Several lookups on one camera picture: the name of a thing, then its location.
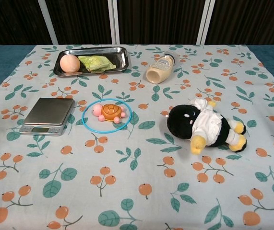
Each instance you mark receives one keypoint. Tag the pink orange turtle toy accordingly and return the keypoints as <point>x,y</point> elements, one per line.
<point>110,112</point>

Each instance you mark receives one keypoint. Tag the peach egg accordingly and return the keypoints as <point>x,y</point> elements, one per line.
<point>70,63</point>

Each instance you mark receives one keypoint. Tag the small digital kitchen scale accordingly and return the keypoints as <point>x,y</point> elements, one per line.
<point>48,109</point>

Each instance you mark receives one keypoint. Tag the black white plush doll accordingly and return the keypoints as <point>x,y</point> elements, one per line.
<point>182,119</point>

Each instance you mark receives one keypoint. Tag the cream mayonnaise bottle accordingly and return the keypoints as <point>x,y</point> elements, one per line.
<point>157,73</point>

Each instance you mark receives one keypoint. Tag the fruit leaf print tablecloth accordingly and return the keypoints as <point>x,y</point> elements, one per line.
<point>136,172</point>

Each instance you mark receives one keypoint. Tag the rectangular metal tray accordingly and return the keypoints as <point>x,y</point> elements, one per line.
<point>117,57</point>

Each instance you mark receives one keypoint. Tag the green snack packet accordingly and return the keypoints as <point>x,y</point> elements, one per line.
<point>96,62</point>

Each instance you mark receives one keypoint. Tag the dark folding screen white frame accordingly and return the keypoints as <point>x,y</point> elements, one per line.
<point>79,21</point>

